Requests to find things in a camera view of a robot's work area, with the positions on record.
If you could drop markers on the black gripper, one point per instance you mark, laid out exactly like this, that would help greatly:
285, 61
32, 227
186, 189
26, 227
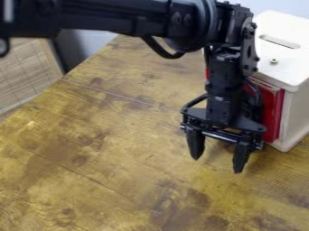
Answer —
196, 129

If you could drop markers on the red drawer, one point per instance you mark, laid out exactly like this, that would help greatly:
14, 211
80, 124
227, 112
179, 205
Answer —
272, 108

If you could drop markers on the black metal drawer handle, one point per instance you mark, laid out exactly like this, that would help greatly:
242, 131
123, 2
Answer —
194, 102

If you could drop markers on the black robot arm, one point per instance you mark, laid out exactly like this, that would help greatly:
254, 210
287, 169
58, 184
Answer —
173, 27

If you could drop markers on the white wooden box cabinet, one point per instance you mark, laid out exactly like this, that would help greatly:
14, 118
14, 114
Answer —
282, 48

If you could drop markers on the wooden slatted panel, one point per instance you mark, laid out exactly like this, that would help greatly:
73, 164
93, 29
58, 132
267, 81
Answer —
29, 69

